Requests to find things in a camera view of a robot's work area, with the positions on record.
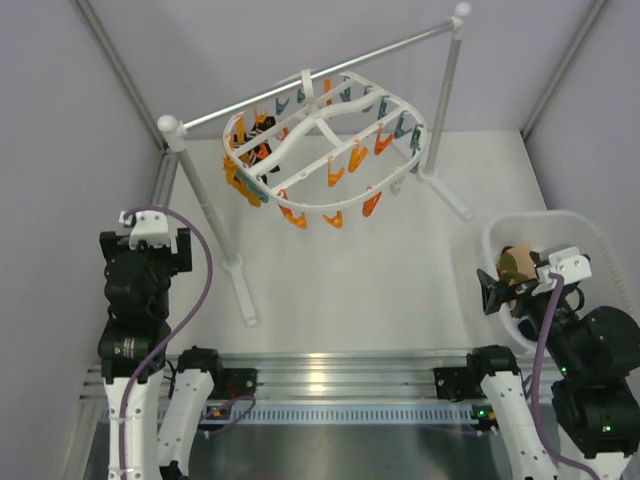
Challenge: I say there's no white plastic basket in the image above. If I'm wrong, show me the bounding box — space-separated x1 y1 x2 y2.
479 210 639 320

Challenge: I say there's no white clip sock hanger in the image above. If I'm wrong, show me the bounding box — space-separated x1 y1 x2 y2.
221 71 428 230

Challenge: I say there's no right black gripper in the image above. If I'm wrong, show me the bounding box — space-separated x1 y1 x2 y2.
478 264 583 372

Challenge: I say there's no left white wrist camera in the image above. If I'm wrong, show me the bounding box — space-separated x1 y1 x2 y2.
119 210 171 250

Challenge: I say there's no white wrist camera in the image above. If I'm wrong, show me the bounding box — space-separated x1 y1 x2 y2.
533 244 592 296
119 210 171 250

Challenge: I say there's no black hanging sock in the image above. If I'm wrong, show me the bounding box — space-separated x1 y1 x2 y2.
241 113 276 166

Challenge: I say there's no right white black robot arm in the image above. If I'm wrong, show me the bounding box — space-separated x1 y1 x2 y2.
466 270 639 479

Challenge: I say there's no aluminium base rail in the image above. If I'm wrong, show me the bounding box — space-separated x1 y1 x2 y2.
80 351 493 427

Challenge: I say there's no white drying rack stand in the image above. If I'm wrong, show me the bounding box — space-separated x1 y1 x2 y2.
157 2 473 328

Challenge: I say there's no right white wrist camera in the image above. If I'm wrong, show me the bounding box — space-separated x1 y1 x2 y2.
533 244 592 296

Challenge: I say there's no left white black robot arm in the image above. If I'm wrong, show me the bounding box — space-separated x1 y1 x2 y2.
98 228 226 479

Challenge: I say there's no beige brown patterned sock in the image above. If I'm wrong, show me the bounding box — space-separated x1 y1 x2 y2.
496 244 536 286

